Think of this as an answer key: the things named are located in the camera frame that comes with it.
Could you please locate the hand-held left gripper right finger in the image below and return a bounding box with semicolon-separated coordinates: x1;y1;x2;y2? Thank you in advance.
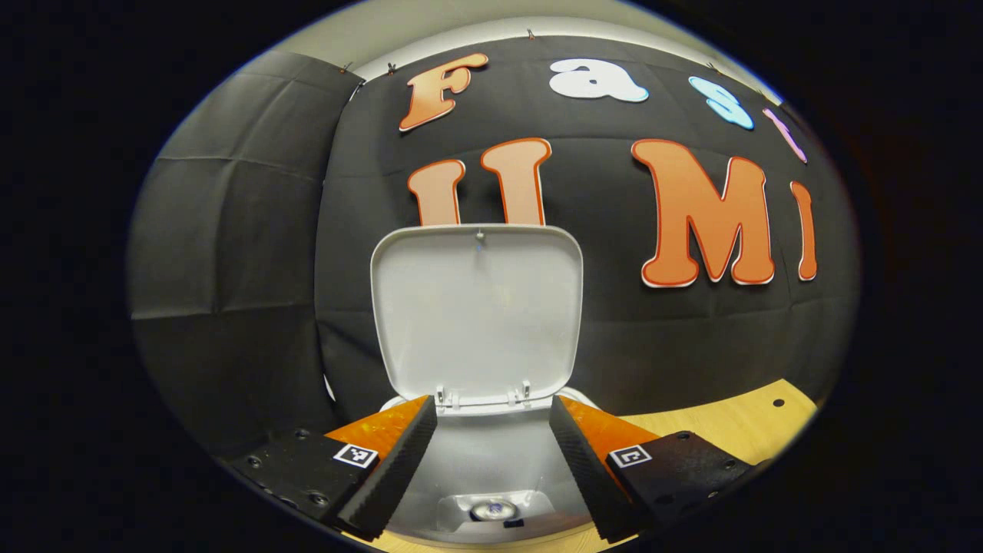
548;396;773;544

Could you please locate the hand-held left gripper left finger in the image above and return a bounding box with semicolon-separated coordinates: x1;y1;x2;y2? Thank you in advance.
229;396;439;541

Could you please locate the blue pop can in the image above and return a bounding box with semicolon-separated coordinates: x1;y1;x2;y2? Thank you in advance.
468;497;517;524

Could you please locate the white desktop garbage bin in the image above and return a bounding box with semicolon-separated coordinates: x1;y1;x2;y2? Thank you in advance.
370;224;615;548

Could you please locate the wooden desktop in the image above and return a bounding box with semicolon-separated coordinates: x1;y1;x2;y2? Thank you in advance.
369;378;819;553

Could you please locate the black backdrop cloth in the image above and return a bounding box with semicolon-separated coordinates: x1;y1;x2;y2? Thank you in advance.
127;35;861;462

